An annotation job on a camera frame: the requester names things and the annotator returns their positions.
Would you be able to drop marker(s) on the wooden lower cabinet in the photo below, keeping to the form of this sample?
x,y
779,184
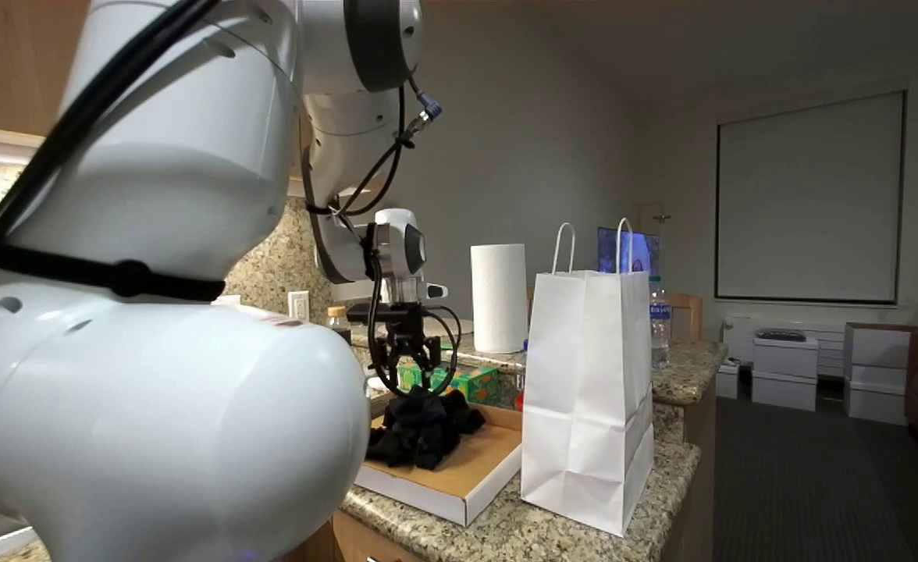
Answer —
x,y
366,542

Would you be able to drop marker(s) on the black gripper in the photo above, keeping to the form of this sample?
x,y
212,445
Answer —
x,y
404,326

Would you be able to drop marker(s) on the white wall outlet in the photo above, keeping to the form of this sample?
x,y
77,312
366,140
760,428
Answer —
x,y
299,303

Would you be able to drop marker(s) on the white paper towel roll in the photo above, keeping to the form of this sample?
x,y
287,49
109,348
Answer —
x,y
499,300

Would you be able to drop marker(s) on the small white storage box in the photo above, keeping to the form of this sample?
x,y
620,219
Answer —
x,y
730,381

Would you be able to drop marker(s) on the green floral tissue box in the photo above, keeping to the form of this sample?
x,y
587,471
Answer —
x,y
486,387

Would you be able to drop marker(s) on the wooden upper cabinets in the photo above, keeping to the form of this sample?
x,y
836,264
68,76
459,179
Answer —
x,y
10,62

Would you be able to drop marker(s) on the flat cardboard box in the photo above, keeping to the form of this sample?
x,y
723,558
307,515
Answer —
x,y
471,471

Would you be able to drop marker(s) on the white paper bag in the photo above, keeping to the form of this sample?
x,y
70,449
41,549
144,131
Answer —
x,y
585,417

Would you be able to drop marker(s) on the wooden chair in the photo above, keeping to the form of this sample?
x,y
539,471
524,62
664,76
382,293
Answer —
x,y
689,317

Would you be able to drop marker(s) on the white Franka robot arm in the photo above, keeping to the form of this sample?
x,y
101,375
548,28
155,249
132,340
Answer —
x,y
166,417

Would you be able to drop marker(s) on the white roller screen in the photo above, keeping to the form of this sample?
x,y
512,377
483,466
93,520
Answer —
x,y
810,196

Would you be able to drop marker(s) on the glowing blue monitor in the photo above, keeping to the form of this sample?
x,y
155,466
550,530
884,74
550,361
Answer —
x,y
641,255

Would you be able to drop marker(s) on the clear water bottle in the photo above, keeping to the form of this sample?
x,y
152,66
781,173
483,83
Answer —
x,y
661,328

